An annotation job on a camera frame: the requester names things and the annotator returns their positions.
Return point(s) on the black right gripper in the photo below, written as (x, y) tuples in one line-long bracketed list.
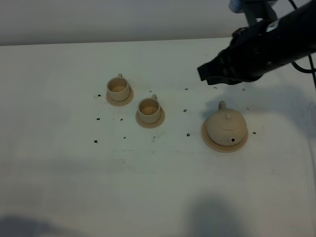
[(250, 55)]

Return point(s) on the beige ceramic teapot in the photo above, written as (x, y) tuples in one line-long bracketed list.
[(226, 127)]

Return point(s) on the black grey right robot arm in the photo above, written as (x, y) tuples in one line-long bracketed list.
[(299, 33)]

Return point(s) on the beige teapot saucer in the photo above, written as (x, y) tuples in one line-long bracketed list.
[(222, 149)]

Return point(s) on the beige near cup saucer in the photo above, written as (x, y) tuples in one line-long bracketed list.
[(150, 124)]

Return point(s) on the beige near teacup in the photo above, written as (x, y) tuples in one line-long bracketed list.
[(149, 110)]

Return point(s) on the beige teacup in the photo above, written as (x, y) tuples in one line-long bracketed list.
[(149, 110), (118, 88)]

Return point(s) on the beige far left saucer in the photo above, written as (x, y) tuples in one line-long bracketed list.
[(121, 103)]

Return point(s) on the beige far left teacup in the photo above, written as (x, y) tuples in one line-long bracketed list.
[(118, 88)]

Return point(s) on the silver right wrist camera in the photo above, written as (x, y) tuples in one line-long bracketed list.
[(254, 9)]

